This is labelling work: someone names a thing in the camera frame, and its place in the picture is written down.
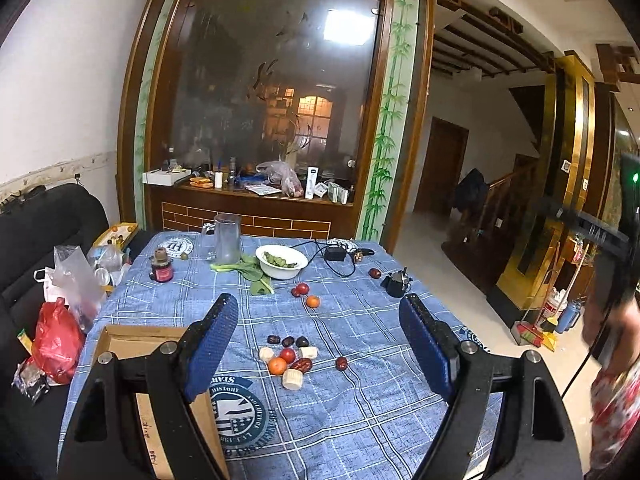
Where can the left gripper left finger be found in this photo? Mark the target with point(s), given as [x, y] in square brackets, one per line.
[91, 445]

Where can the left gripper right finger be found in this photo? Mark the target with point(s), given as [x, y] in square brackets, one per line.
[533, 438]

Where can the white sugarcane chunk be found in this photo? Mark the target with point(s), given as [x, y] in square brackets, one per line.
[266, 354]
[292, 379]
[309, 352]

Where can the orange tangerine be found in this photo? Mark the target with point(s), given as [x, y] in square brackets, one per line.
[277, 366]
[312, 302]

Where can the lone red date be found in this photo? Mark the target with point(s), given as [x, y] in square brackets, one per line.
[341, 363]

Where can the large red date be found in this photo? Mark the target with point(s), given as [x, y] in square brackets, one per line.
[303, 365]

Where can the dark plum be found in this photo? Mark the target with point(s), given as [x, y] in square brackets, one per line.
[302, 342]

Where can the cardboard box tray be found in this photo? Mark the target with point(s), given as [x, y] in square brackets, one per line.
[146, 370]

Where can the red plastic bag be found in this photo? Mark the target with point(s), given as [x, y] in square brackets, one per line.
[58, 342]

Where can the person in floral clothes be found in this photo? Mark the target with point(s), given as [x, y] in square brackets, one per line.
[611, 328]

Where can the clear plastic bag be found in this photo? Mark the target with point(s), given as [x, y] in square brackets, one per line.
[72, 278]

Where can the small red-labelled jar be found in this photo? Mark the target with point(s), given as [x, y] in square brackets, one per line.
[161, 266]

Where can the black teapot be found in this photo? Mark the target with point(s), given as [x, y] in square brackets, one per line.
[397, 283]

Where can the blue plaid tablecloth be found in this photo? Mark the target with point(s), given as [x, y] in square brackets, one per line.
[374, 420]

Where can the green leafy vegetable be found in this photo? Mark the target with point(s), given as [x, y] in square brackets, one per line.
[249, 268]

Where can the clear glass pitcher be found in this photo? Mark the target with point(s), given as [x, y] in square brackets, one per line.
[221, 239]

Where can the black sofa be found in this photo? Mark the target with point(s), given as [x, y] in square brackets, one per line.
[30, 228]

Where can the far red date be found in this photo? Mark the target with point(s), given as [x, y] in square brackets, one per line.
[375, 273]

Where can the white bowl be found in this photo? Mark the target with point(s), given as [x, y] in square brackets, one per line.
[280, 262]

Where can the black power adapter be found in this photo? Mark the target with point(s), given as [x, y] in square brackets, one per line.
[334, 253]

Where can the pink plastic bag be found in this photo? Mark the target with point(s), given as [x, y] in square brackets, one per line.
[281, 175]

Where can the white tall box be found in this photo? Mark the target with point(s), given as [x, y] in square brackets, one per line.
[311, 181]

